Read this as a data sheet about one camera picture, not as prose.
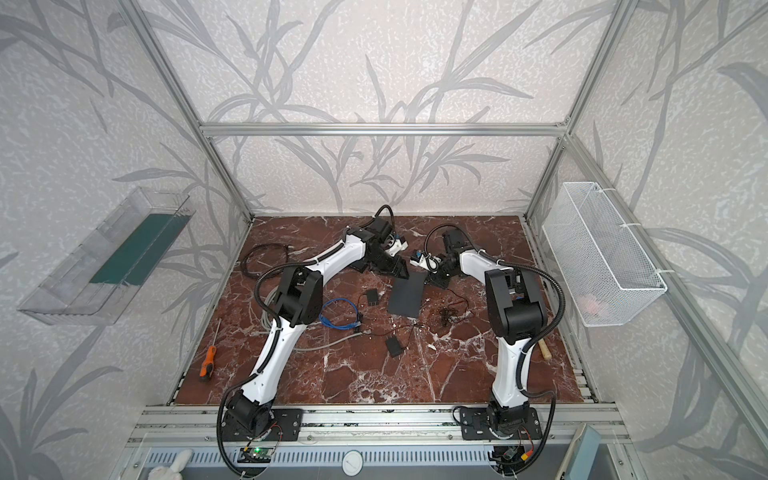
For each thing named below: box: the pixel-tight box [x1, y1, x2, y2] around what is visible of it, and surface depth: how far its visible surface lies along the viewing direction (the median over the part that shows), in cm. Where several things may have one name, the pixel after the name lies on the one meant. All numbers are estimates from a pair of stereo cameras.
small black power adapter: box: [366, 288, 379, 306], surface depth 99 cm
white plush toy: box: [148, 449, 193, 480], surface depth 67 cm
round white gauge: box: [341, 449, 364, 477], surface depth 70 cm
